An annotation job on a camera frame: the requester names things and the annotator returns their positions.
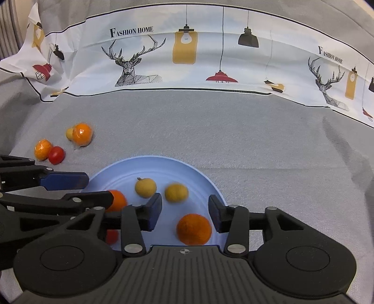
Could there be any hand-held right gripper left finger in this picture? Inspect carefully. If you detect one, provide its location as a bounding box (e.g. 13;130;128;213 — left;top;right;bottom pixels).
29;193;162;258

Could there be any grey ribbed panel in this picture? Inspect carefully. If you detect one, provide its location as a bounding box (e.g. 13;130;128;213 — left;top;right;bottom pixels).
0;0;28;59

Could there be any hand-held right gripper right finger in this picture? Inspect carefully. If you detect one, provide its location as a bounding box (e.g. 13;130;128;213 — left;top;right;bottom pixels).
208;195;336;258

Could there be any light blue plate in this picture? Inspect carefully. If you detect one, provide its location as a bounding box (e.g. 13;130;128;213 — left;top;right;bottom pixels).
80;154;227;252

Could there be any orange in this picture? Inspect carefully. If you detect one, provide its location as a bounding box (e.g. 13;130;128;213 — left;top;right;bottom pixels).
176;213;212;246
34;139;54;161
72;123;94;147
105;189;128;212

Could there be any red cherry tomato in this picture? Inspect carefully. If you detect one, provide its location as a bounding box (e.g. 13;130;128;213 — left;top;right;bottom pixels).
48;146;65;165
105;229;120;245

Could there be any white printed cloth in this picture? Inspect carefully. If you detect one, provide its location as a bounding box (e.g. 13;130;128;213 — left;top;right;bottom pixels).
0;1;374;129

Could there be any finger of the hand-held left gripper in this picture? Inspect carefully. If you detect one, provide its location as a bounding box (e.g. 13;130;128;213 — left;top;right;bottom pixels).
0;155;90;192
0;190;114;223

